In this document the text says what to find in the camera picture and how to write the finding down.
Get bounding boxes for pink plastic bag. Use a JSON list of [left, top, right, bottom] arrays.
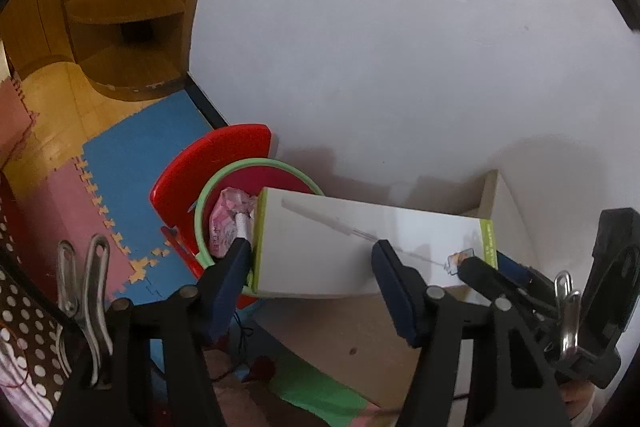
[[207, 188, 258, 258]]

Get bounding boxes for green foam floor mat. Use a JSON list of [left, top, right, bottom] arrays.
[[265, 352, 371, 427]]

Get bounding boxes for person's right forearm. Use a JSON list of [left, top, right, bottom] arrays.
[[560, 379, 608, 427]]

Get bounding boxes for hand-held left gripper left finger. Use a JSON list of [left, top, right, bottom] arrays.
[[50, 237, 253, 427]]

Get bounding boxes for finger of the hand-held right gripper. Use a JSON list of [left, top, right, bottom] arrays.
[[496, 252, 558, 303], [457, 256, 561, 323]]

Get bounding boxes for red plastic stool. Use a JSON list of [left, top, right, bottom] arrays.
[[150, 123, 273, 310]]

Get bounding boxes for thin black wire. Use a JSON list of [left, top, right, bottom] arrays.
[[210, 307, 256, 383]]

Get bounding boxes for person's left leg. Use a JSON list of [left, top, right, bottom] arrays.
[[205, 349, 281, 427]]

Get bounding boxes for polka dot cloth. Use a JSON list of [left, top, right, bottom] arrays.
[[0, 227, 96, 408]]

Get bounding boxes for pink cloth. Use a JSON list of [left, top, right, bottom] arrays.
[[0, 347, 66, 427]]

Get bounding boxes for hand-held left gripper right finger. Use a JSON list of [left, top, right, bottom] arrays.
[[371, 239, 571, 427]]

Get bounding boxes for white cardboard box green edges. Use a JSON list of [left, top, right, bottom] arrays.
[[250, 187, 500, 298]]

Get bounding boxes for metal spring clip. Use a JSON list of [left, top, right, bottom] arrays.
[[56, 234, 113, 390], [552, 271, 583, 363]]

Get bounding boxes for pink foam floor mat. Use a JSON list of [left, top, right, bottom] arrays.
[[0, 79, 40, 168], [30, 164, 151, 308]]

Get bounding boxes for black cable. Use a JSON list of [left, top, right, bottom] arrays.
[[0, 252, 76, 333]]

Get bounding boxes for red sock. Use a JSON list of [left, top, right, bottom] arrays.
[[250, 356, 276, 380]]

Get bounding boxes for red bucket green rim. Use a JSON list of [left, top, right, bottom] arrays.
[[194, 158, 326, 303]]

